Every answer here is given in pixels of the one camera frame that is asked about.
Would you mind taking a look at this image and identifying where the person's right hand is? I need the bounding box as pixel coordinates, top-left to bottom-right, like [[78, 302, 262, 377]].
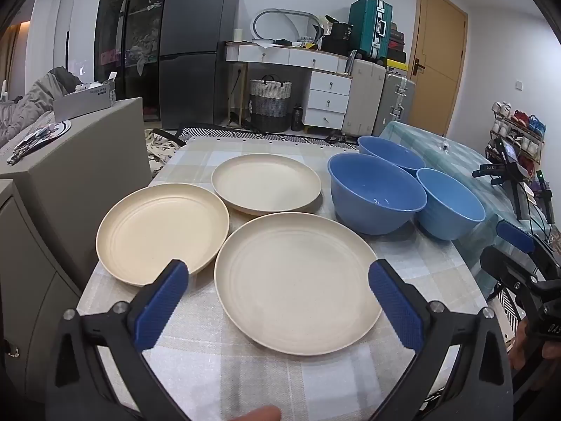
[[507, 319, 559, 375]]

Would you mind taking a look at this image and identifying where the silver suitcase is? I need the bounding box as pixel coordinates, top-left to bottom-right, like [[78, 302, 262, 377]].
[[372, 72, 416, 138]]

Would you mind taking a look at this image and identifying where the beige suitcase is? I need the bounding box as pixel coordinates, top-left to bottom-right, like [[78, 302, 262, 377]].
[[342, 58, 386, 138]]

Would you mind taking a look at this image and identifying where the beige plaid tablecloth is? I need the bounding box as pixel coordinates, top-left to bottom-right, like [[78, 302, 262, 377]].
[[76, 137, 496, 421]]

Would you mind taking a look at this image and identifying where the shoe rack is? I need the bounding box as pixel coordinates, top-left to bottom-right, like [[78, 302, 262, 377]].
[[486, 101, 548, 176]]

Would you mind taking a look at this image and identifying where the grey cabinet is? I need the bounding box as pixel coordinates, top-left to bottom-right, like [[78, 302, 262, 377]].
[[0, 96, 152, 404]]

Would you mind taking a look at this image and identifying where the beige round plate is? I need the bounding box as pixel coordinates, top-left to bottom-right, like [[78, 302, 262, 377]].
[[211, 153, 323, 216], [214, 212, 385, 357], [95, 183, 231, 288]]

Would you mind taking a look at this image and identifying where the teal suitcase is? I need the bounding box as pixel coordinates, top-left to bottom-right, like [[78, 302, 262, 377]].
[[348, 0, 393, 61]]

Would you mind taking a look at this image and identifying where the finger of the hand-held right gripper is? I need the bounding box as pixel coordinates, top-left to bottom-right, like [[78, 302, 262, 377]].
[[496, 220, 561, 275], [480, 246, 543, 294]]

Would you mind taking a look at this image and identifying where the black bag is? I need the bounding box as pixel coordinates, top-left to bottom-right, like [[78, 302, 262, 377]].
[[322, 21, 353, 53]]

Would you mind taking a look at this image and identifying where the dark grey refrigerator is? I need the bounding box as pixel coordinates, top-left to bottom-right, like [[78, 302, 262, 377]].
[[158, 0, 241, 130]]

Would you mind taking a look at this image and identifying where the round patterned tray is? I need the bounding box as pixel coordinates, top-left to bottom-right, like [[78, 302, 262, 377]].
[[13, 119, 72, 159]]

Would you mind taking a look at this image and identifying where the oval mirror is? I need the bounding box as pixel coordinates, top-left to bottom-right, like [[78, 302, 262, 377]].
[[251, 8, 325, 45]]

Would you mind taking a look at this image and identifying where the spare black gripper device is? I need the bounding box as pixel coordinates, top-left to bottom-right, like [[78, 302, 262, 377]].
[[473, 138, 554, 224]]

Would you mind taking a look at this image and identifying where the grey cardboard box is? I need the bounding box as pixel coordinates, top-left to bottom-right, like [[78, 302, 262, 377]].
[[53, 80, 118, 121]]

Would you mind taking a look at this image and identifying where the blue bowl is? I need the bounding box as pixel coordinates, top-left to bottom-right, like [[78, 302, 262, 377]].
[[357, 135, 427, 178], [415, 168, 486, 241], [328, 153, 428, 236]]

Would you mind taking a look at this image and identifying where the wooden door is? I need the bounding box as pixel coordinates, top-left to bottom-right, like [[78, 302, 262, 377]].
[[405, 0, 469, 138]]

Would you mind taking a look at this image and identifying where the white desk with drawers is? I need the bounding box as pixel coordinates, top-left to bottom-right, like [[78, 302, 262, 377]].
[[225, 41, 353, 133]]

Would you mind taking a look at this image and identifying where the woven laundry basket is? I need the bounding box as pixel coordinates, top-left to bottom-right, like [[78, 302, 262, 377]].
[[249, 74, 293, 133]]

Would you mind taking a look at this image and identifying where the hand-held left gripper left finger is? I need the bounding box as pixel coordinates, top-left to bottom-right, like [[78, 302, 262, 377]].
[[46, 260, 194, 421]]

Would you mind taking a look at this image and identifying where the grey jacket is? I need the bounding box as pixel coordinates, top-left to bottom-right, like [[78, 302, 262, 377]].
[[0, 67, 82, 147]]

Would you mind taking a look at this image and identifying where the black white chevron rug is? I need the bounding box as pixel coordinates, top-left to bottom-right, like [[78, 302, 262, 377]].
[[177, 127, 338, 142]]

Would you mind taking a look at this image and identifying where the glass door cabinet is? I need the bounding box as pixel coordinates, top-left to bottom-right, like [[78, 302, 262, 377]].
[[94, 0, 171, 119]]

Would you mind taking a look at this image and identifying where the person's left hand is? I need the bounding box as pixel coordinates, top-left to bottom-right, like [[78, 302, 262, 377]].
[[221, 405, 282, 421]]

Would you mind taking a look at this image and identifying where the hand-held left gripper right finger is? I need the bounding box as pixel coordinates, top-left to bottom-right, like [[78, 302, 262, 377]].
[[367, 259, 515, 421]]

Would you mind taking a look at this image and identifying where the beige curtain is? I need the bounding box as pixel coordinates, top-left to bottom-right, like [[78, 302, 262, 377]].
[[0, 22, 29, 97]]

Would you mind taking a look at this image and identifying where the stack of dark boxes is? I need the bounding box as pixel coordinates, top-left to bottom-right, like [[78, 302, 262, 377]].
[[388, 22, 409, 74]]

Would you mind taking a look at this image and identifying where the patterned tote bag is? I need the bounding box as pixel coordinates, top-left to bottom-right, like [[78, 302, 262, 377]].
[[147, 128, 189, 176]]

